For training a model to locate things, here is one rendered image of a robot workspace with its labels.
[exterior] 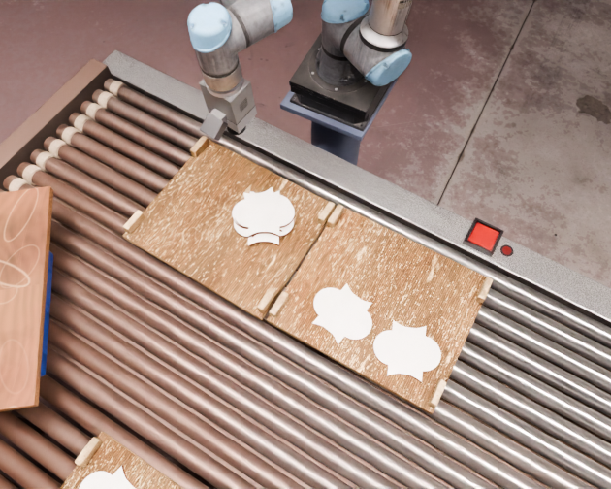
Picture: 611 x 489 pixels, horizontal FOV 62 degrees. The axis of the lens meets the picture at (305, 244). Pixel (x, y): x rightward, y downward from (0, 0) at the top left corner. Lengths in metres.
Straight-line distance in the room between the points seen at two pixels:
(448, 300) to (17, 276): 0.95
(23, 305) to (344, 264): 0.70
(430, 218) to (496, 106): 1.64
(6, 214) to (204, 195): 0.45
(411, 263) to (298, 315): 0.30
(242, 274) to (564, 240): 1.71
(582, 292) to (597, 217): 1.36
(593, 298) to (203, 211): 0.96
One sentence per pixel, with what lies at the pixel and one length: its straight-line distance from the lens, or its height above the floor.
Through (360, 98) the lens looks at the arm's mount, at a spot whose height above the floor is 0.96.
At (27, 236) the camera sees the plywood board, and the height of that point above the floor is 1.04.
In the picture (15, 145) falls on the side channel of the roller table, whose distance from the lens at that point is 1.58.
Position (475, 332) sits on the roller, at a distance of 1.24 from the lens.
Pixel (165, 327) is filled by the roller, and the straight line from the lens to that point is 1.22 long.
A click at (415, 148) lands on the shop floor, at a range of 2.62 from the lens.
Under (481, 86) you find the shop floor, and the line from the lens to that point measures 2.98.
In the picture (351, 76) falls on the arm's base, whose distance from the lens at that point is 1.49.
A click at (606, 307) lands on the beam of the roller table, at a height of 0.91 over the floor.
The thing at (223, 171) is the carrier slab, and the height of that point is 0.94.
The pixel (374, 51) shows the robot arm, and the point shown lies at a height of 1.18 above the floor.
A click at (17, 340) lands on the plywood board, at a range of 1.20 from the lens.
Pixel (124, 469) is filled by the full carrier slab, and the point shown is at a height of 0.94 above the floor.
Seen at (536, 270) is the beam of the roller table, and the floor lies 0.91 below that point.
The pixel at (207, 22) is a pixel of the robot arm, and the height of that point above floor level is 1.44.
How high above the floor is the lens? 2.05
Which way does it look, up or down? 64 degrees down
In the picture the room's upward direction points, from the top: straight up
